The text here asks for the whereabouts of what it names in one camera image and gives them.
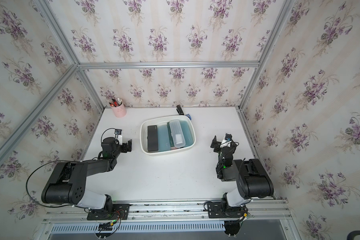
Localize black pencil case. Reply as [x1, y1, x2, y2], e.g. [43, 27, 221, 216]
[147, 125, 159, 153]

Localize light teal pencil case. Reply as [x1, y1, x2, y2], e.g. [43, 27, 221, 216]
[158, 125, 171, 152]
[180, 121, 194, 148]

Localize white plastic storage box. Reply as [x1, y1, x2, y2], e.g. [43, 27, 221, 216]
[140, 115, 196, 156]

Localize clear pencil case front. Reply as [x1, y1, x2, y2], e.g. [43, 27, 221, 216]
[169, 120, 186, 149]

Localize dark green pencil case front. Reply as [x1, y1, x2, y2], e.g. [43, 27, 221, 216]
[167, 122, 175, 148]

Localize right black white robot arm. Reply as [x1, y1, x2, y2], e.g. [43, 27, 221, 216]
[211, 134, 274, 213]

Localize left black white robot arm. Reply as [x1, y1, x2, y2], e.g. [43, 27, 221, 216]
[41, 137, 132, 212]

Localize pink pen holder cup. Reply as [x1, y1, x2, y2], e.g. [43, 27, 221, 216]
[111, 104, 127, 118]

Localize pens in cup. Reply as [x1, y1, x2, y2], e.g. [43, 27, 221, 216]
[109, 98, 123, 108]

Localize black stapler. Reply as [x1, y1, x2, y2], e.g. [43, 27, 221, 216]
[176, 105, 185, 116]

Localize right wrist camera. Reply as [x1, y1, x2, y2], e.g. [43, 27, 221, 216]
[220, 134, 234, 148]

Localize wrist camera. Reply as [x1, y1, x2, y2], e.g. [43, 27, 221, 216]
[220, 134, 234, 148]
[115, 129, 123, 145]

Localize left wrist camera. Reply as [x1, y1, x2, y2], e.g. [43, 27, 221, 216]
[115, 129, 123, 145]

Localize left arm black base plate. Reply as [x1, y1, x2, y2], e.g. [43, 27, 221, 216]
[87, 204, 131, 221]

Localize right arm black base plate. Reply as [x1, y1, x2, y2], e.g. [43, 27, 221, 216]
[203, 201, 248, 219]

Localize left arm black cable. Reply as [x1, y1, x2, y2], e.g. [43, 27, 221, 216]
[25, 160, 76, 209]

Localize aluminium front rail frame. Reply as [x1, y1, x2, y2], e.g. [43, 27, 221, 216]
[33, 198, 301, 240]

